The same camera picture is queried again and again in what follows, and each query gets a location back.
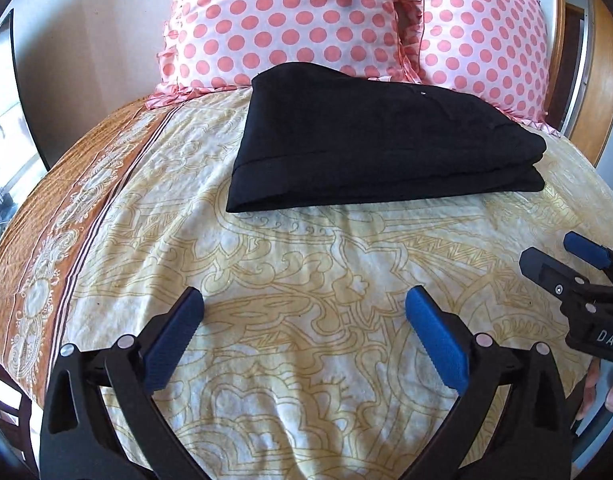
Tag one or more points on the black pants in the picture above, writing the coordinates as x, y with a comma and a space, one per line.
317, 137

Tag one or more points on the orange patterned bedspread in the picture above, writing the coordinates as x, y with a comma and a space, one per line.
304, 366

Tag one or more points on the dark wooden chair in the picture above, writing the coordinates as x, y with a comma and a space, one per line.
17, 459

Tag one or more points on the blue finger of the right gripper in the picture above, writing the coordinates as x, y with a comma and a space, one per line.
597, 255

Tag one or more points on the left pink polka-dot pillow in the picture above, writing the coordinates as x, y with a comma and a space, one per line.
221, 45

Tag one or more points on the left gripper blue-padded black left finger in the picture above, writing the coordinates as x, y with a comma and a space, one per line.
78, 440

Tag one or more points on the pink polka-dot pillow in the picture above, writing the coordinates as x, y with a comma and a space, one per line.
493, 49
221, 45

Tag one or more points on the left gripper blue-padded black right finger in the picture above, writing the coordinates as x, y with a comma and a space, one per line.
510, 418

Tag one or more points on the wooden door frame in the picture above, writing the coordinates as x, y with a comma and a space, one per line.
579, 102

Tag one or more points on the wall mirror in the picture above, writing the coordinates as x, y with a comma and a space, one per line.
21, 164

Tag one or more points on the right pink polka-dot pillow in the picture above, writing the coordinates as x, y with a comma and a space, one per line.
493, 49

